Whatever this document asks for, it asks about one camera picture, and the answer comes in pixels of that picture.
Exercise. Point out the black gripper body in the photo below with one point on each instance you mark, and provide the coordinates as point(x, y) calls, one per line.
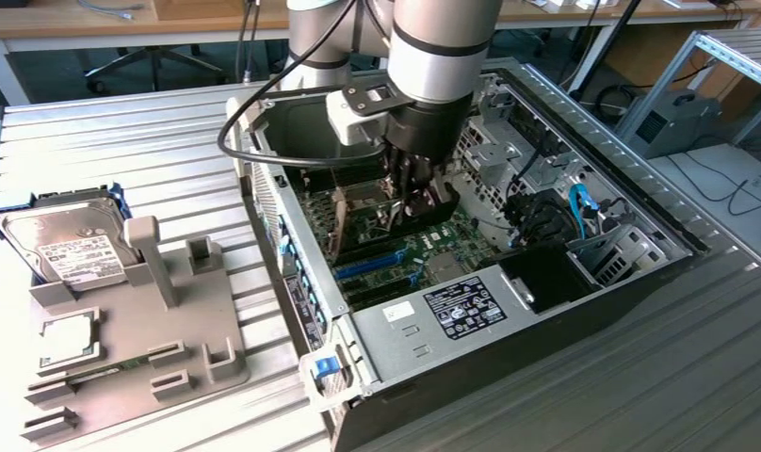
point(430, 127)

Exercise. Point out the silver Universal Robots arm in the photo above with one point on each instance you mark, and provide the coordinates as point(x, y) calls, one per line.
point(442, 56)

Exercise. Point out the CPU socket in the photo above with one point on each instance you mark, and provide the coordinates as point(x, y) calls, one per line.
point(361, 192)

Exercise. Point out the thin locking lever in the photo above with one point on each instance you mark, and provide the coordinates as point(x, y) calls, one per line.
point(334, 178)

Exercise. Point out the black RAM slot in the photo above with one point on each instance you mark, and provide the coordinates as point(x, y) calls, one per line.
point(330, 173)
point(330, 183)

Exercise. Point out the green motherboard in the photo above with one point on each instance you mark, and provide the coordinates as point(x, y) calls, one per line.
point(462, 235)

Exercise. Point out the black RAM stick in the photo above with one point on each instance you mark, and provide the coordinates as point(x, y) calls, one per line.
point(386, 241)

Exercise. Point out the silver chipset heat sink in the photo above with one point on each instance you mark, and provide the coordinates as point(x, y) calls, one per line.
point(449, 266)

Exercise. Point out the blue expansion slot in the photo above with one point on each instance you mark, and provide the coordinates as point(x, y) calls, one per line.
point(367, 264)

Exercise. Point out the black expansion slot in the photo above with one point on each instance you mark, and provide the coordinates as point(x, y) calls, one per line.
point(379, 297)
point(374, 285)

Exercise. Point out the blue slot latch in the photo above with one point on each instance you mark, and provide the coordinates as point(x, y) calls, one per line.
point(299, 271)
point(311, 296)
point(321, 320)
point(285, 246)

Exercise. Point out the office chair black base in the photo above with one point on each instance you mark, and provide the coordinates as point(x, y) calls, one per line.
point(537, 37)

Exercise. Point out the grey power supply unit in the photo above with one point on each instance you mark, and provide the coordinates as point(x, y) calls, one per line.
point(405, 339)

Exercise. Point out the open black PC case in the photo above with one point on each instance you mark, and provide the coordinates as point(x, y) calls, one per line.
point(544, 339)

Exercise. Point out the slotted metal disk bay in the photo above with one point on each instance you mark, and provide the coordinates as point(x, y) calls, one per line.
point(644, 254)

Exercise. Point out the black stand pole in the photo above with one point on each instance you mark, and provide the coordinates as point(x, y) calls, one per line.
point(625, 21)

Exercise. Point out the grey box with vent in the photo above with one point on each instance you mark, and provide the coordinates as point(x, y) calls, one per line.
point(676, 122)

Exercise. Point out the blue case release latch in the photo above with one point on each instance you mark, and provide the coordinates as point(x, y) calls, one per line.
point(326, 367)

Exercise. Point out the blue disk carrier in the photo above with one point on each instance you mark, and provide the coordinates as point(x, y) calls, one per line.
point(115, 198)

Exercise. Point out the office chair silver base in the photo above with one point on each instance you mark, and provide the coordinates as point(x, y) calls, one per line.
point(157, 56)

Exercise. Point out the brown box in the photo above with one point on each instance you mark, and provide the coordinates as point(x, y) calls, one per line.
point(191, 9)

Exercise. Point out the grey parts rack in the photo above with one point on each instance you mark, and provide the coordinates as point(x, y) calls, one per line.
point(135, 329)

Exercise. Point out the silver hard disk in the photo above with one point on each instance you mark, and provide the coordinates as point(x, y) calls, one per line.
point(71, 245)

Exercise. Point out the green RAM stick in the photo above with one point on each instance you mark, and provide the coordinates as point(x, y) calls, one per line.
point(122, 365)

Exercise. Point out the silver CPU chip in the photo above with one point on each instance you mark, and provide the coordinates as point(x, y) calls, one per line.
point(69, 341)

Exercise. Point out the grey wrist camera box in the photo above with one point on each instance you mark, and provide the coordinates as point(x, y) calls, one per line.
point(354, 127)

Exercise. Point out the wooden desk white frame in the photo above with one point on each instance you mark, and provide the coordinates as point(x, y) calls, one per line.
point(41, 23)
point(556, 14)

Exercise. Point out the aluminium frame table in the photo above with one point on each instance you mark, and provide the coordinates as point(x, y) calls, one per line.
point(732, 52)

